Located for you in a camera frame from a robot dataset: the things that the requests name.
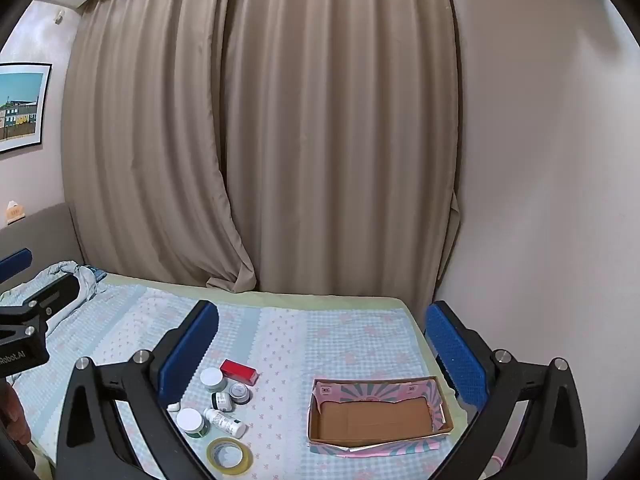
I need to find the pale green mattress sheet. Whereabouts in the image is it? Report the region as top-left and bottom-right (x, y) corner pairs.
(102, 272), (471, 411)

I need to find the cardboard box with pink lining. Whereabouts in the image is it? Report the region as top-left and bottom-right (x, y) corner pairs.
(306, 375), (455, 457)

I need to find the white round jar lid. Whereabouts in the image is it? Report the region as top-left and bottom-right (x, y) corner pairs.
(200, 367), (226, 393)

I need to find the beige window curtain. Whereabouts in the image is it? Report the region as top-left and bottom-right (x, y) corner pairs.
(60, 0), (463, 295)

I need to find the framed wall picture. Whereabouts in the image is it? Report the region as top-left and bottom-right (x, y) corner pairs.
(0, 62), (53, 155)

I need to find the person's left hand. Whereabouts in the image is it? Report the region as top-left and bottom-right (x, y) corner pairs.
(0, 385), (32, 447)

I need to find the grey padded headboard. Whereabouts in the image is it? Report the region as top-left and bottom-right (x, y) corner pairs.
(0, 201), (86, 283)

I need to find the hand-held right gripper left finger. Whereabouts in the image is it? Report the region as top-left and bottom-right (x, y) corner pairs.
(54, 300), (221, 480)

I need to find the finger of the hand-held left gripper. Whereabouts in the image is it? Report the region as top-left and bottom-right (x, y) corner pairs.
(22, 274), (84, 322)
(0, 247), (34, 284)

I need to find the crumpled blue white quilt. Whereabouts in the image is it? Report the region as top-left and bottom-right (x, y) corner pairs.
(27, 260), (108, 302)

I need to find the clear yellow tape roll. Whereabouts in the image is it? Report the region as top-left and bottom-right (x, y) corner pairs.
(206, 437), (252, 474)

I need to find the small red box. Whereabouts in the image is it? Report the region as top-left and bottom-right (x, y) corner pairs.
(220, 359), (259, 387)

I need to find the white lid cream jar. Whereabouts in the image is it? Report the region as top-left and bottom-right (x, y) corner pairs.
(176, 407), (210, 439)

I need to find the white tube green band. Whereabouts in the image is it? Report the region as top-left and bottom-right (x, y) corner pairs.
(203, 407), (248, 439)

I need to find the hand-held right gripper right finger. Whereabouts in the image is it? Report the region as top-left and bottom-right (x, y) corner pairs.
(424, 301), (589, 480)

